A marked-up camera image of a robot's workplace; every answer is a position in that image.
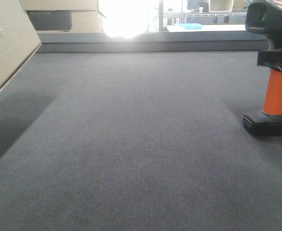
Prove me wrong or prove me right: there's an orange black barcode scanner gun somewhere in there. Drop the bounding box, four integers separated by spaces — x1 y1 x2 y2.
243 0 282 136

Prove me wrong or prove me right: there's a brown cardboard package box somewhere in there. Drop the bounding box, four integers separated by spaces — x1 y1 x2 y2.
0 0 41 91

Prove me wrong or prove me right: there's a beige box on shelf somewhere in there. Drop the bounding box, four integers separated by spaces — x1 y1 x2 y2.
208 0 233 12

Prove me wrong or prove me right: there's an upper stacked cardboard box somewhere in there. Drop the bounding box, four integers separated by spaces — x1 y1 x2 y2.
20 0 98 11

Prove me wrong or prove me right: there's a blue flat tray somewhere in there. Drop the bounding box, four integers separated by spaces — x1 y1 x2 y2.
176 23 203 30

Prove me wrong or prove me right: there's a white background table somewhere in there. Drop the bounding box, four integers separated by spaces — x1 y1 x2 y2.
167 24 245 32

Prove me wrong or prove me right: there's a grey vertical pillar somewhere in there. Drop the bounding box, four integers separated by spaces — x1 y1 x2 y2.
158 0 164 32

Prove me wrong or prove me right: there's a grey raised table border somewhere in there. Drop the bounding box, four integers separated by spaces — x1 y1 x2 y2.
38 31 269 53

